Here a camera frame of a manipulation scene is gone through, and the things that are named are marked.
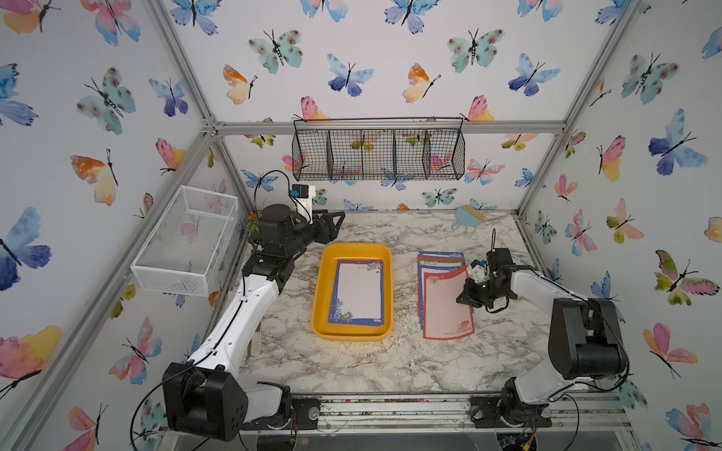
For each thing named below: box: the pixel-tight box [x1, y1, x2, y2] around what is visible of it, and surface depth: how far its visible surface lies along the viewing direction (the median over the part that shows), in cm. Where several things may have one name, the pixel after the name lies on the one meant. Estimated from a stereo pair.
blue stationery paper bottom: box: [328, 259, 385, 327], surface depth 98 cm
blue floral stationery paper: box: [418, 250, 465, 257], surface depth 110 cm
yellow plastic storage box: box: [311, 242, 394, 343], surface depth 98 cm
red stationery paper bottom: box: [423, 264, 475, 340], surface depth 94 cm
